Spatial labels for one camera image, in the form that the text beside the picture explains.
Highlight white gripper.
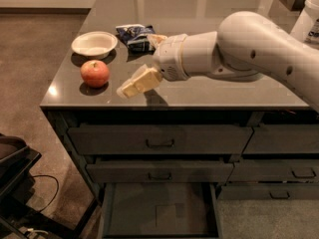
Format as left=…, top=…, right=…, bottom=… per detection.
left=117, top=34, right=188, bottom=99

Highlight red apple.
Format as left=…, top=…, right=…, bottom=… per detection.
left=80, top=60, right=110, bottom=88

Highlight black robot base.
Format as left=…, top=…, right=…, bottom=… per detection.
left=0, top=134, right=75, bottom=239

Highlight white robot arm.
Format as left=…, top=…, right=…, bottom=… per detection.
left=117, top=11, right=319, bottom=111

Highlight top left drawer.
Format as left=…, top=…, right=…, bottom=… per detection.
left=68, top=124, right=252, bottom=155

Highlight middle left drawer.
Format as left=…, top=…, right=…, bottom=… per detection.
left=86, top=160, right=233, bottom=183

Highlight top right drawer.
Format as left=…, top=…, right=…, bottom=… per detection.
left=244, top=124, right=319, bottom=154

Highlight middle right drawer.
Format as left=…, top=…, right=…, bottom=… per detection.
left=228, top=159, right=319, bottom=182

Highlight open bottom left drawer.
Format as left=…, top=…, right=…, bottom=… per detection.
left=98, top=182, right=222, bottom=239

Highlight bottom right drawer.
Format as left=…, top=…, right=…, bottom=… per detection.
left=218, top=184, right=319, bottom=200

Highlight blue chip bag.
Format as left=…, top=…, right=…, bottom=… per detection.
left=116, top=24, right=155, bottom=53

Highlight white bowl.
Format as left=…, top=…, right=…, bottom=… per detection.
left=71, top=31, right=118, bottom=60

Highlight white plastic canister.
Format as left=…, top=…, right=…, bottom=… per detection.
left=290, top=0, right=319, bottom=49

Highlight black cable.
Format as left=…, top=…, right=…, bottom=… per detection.
left=28, top=174, right=61, bottom=214

